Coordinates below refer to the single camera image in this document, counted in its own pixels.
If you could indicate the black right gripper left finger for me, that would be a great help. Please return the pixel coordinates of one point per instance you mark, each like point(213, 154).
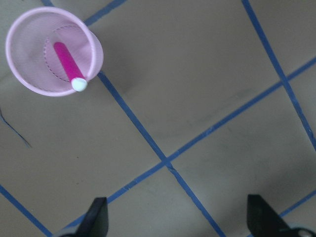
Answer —
point(94, 224)

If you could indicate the pink marker pen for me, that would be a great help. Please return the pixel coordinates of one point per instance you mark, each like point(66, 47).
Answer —
point(74, 74)

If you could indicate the pink mesh cup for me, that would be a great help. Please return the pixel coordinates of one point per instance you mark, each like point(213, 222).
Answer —
point(31, 56)

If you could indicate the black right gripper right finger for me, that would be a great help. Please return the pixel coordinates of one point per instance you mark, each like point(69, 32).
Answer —
point(263, 221)

